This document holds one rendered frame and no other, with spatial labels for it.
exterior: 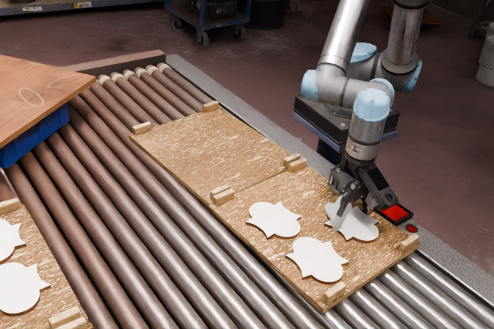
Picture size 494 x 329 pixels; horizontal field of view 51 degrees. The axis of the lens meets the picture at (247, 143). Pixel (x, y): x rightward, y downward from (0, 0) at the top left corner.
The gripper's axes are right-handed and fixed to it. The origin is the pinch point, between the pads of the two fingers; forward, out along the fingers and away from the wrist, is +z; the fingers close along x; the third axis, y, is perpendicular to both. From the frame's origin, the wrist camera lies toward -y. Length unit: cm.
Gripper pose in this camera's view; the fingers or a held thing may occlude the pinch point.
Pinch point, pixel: (351, 222)
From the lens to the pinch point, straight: 134.9
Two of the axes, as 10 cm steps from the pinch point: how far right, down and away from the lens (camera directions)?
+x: -7.7, 2.8, -5.7
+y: -6.3, -4.5, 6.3
